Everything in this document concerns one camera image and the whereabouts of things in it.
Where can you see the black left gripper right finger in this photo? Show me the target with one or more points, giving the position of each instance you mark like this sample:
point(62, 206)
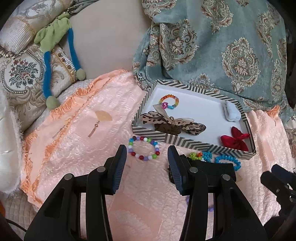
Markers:
point(234, 217)

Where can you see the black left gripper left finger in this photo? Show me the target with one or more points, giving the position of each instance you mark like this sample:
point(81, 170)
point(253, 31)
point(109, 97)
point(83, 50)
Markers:
point(59, 216)

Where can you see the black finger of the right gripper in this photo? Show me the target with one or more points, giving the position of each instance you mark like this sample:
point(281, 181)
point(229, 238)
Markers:
point(281, 183)

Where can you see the black velvet bow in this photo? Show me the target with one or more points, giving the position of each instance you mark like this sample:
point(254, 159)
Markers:
point(213, 171)

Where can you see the red velvet bow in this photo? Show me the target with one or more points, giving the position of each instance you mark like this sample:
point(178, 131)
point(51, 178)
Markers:
point(236, 140)

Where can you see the light blue fuzzy hair clip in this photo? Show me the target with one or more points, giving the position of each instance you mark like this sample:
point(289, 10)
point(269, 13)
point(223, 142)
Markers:
point(231, 112)

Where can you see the peach satin quilted bedspread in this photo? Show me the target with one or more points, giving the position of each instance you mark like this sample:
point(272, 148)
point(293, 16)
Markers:
point(88, 128)

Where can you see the chevron striped white tray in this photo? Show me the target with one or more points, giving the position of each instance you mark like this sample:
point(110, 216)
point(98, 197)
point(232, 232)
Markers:
point(203, 107)

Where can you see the white fluffy cushion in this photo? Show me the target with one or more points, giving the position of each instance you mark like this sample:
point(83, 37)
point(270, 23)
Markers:
point(11, 147)

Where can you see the leopard print ribbon bow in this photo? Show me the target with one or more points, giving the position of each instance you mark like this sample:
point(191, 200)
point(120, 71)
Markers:
point(168, 124)

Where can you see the teal paisley blanket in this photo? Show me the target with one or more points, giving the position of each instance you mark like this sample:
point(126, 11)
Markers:
point(234, 48)

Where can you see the floral embroidered cream pillow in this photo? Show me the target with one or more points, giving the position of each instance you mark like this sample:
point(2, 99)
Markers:
point(22, 79)

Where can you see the green and blue plush toy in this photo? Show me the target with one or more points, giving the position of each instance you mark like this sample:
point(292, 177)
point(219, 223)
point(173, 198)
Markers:
point(48, 38)

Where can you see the gold striped bolster pillow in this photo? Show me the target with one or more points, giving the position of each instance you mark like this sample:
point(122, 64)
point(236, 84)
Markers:
point(28, 18)

